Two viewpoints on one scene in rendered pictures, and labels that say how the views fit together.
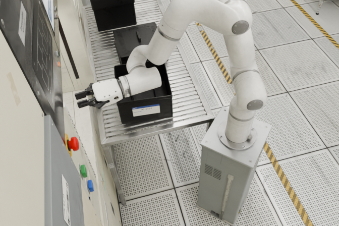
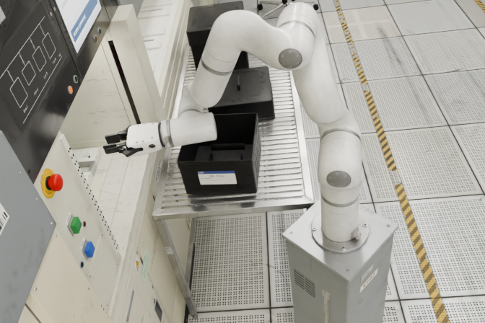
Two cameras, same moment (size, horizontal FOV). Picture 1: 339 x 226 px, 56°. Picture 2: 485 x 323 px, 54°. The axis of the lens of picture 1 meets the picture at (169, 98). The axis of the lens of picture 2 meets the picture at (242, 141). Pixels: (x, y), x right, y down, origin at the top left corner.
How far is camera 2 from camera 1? 0.42 m
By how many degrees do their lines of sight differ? 16
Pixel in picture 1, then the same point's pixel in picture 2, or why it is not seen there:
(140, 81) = (185, 129)
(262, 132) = (379, 232)
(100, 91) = (134, 135)
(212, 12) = (258, 37)
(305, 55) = not seen: outside the picture
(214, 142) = (303, 236)
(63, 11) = (118, 37)
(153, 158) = (250, 260)
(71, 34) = (129, 66)
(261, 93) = (348, 161)
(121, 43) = not seen: hidden behind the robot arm
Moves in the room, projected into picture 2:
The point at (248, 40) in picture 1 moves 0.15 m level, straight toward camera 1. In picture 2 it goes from (321, 81) to (294, 116)
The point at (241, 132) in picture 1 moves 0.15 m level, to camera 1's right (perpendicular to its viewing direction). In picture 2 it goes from (338, 225) to (387, 230)
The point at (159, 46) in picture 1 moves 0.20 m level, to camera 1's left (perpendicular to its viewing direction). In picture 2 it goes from (201, 80) to (132, 78)
